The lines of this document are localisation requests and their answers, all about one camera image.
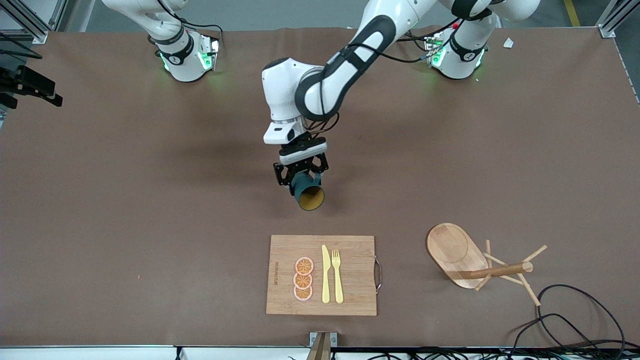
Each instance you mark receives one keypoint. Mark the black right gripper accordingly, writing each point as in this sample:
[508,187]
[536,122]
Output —
[6,79]

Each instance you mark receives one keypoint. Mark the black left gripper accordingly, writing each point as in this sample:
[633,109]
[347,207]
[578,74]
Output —
[300,167]

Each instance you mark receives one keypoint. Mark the dark teal ribbed cup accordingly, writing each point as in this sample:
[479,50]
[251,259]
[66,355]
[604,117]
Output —
[310,199]

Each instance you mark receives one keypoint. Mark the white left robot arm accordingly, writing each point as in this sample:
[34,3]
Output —
[282,90]

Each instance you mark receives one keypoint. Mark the orange slice toy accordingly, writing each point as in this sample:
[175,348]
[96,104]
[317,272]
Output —
[304,265]
[302,280]
[303,293]

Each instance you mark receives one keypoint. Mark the yellow plastic knife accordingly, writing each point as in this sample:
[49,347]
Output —
[326,280]

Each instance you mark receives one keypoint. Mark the bamboo cutting board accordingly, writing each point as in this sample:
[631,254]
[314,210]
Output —
[350,280]

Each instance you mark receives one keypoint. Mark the yellow plastic fork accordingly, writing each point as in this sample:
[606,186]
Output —
[338,285]

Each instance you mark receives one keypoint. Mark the wooden mug tree stand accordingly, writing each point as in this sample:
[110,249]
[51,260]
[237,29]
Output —
[450,250]

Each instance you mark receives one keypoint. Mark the brown table cover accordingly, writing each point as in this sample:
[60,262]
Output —
[150,250]

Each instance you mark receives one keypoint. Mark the white paper scrap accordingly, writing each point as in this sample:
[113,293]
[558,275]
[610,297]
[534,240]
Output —
[508,43]

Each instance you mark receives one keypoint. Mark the aluminium frame post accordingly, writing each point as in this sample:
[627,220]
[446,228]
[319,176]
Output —
[607,31]
[37,36]

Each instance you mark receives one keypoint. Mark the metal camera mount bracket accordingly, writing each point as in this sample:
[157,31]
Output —
[322,345]

